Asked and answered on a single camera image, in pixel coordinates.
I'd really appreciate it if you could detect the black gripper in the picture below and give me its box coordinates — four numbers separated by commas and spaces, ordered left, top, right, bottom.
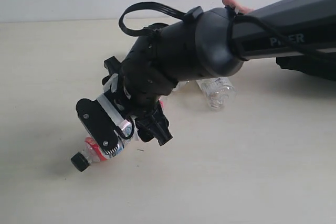
102, 57, 173, 146

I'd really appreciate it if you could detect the clear blue label bottle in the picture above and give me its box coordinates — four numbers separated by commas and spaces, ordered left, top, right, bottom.
196, 77, 236, 110

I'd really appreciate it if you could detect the pink peach label bottle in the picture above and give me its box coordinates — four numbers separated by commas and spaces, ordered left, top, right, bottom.
71, 128, 140, 172

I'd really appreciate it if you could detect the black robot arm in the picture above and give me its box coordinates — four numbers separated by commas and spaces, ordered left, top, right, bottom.
102, 0, 335, 145

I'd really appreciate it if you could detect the bare open human hand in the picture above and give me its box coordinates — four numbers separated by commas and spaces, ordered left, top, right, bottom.
222, 0, 253, 14

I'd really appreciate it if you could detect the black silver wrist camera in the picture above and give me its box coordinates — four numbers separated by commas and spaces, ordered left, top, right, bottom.
76, 92, 135, 158

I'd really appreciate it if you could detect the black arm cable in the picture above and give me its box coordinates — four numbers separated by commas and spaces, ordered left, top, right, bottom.
119, 1, 204, 37

